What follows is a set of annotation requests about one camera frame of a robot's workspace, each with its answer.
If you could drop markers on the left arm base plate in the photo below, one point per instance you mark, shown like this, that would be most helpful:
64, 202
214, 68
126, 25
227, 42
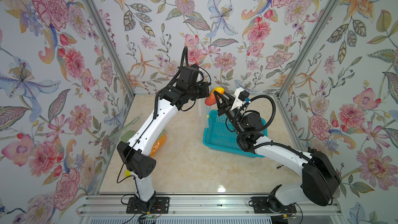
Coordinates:
157, 205

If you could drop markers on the large orange mango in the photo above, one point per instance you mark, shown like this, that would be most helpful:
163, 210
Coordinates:
158, 144

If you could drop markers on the right corner aluminium post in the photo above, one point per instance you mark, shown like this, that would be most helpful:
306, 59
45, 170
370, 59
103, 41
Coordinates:
312, 38

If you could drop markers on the aluminium front rail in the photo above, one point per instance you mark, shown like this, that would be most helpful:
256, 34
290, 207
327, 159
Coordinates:
201, 209

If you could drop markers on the green printed zip-top bag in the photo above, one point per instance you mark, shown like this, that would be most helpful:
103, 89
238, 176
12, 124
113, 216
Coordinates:
127, 132

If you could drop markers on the corner aluminium post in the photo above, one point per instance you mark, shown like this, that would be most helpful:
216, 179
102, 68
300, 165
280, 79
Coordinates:
107, 41
312, 38

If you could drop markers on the red yellow mango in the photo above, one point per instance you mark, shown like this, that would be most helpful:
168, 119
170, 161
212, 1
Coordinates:
214, 96

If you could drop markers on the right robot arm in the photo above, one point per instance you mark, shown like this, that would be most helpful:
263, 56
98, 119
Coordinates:
319, 178

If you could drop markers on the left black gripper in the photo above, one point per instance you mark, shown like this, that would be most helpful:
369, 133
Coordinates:
204, 89

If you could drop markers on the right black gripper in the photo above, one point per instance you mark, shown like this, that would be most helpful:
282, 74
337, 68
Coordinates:
230, 112

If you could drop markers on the clear blue-zipper bag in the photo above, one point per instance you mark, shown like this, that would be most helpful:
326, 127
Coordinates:
203, 113

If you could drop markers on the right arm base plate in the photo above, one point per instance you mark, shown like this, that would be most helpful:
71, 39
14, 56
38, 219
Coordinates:
266, 205

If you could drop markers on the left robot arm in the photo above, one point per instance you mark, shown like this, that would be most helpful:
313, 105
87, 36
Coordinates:
135, 154

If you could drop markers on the left corner aluminium post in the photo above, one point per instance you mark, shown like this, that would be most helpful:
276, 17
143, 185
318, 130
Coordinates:
107, 41

